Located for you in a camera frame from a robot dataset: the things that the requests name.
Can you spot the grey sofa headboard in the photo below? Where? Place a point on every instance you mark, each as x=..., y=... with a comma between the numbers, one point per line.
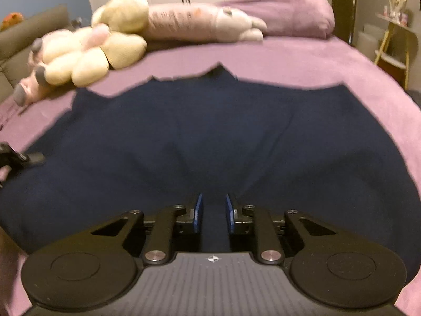
x=16, y=44

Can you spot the pink grey plush toy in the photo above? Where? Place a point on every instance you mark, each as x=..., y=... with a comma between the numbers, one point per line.
x=34, y=88

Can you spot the purple bed blanket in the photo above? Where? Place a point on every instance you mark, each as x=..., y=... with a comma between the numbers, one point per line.
x=294, y=62

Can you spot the white cylindrical bin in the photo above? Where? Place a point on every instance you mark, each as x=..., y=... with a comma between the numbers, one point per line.
x=369, y=40

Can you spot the yellow flower plush pillow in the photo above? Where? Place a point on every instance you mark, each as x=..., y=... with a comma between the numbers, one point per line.
x=86, y=55

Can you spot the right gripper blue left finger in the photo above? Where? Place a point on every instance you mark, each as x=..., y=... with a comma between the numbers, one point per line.
x=182, y=217

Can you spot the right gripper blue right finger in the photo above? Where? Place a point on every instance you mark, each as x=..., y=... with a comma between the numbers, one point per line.
x=246, y=218

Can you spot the dark navy zip jacket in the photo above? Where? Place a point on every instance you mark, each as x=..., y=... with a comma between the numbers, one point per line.
x=319, y=151

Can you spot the purple pillow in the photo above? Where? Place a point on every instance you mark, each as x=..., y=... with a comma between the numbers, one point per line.
x=296, y=18

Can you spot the yellow leg side table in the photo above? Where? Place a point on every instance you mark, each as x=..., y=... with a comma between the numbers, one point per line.
x=394, y=53

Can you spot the long pink rabbit plush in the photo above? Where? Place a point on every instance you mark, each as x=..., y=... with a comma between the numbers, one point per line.
x=196, y=22

